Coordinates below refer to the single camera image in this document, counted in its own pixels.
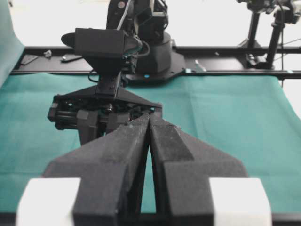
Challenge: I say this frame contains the green table cloth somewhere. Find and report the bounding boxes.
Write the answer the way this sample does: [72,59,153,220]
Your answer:
[0,0,301,213]

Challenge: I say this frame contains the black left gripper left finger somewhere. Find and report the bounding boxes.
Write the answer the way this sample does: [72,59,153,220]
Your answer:
[43,115,150,226]

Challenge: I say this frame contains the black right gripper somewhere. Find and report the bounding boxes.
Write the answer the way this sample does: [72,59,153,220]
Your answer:
[48,86,162,145]

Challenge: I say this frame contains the black table rail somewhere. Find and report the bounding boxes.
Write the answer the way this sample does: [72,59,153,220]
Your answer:
[11,47,301,83]

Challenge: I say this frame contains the black camera stand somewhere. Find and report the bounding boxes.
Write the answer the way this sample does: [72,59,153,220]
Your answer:
[237,0,266,49]

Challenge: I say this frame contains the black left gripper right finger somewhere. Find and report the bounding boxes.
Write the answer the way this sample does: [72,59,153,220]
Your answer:
[149,116,248,226]

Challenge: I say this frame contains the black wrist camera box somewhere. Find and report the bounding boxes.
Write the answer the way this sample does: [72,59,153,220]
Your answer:
[61,28,143,75]

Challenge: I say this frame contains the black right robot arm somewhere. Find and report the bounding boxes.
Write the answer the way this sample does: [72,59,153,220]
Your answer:
[48,0,185,144]

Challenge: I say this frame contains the black cable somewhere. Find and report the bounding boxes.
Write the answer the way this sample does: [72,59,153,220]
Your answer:
[135,40,151,58]

